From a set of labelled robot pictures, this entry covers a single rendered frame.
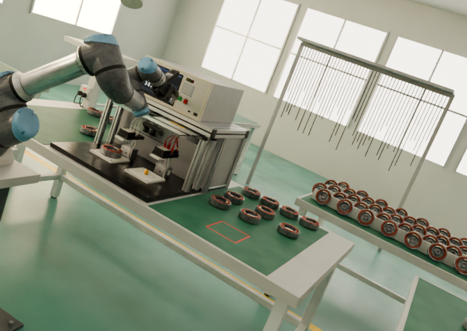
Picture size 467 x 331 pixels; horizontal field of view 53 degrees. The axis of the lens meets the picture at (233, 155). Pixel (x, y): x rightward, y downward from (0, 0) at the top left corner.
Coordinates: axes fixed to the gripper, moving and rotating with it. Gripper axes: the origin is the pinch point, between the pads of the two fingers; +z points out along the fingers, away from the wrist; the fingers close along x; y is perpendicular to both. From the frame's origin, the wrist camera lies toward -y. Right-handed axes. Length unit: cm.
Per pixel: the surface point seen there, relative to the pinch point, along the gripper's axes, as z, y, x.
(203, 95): 0.6, -6.7, 12.8
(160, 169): 18.5, 33.9, 4.0
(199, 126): 4.0, 7.7, 17.7
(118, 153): 6.1, 38.3, -14.9
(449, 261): 124, -12, 153
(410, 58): 518, -380, 5
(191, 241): -12, 58, 52
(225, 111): 26.2, -11.7, 14.6
